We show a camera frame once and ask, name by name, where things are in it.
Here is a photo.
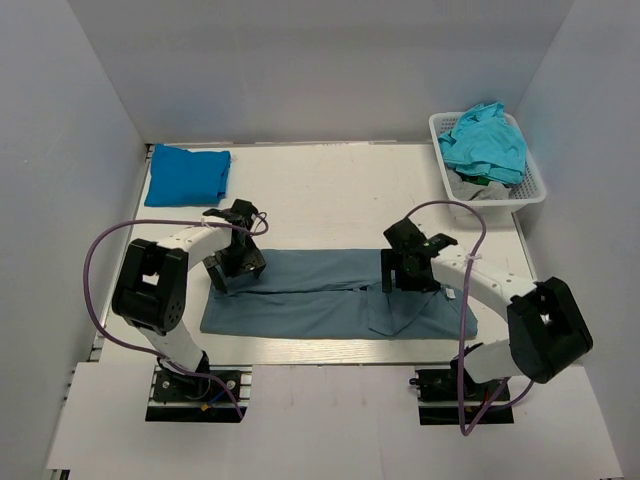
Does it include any grey-blue t shirt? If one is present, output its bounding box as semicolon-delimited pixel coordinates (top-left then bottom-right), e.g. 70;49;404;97
200;249;477;340

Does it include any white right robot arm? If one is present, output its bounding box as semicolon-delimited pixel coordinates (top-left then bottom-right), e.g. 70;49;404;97
381;218;593;384

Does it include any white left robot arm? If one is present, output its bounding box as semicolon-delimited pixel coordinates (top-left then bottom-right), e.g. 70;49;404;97
112;200;266;374

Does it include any folded bright blue t shirt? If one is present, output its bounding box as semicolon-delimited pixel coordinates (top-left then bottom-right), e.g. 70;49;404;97
144;144;232;208

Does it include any green garment in basket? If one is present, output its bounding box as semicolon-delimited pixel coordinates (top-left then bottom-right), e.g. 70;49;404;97
461;175;491;186

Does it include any white plastic basket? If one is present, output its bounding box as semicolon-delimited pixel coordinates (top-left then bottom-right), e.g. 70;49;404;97
429;103;546;215

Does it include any crumpled turquoise t shirt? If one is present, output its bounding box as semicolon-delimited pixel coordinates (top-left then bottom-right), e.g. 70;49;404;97
438;102;527;185

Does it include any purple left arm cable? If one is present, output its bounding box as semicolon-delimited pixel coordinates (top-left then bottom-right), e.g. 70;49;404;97
82;209;271;421

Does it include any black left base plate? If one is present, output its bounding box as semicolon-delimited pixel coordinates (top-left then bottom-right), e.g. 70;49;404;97
145;366;252;424

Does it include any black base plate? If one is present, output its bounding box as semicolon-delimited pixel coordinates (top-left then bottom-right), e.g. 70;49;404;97
145;366;252;424
409;368;514;426

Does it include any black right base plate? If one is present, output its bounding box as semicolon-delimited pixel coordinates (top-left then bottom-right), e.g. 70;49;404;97
409;368;514;426

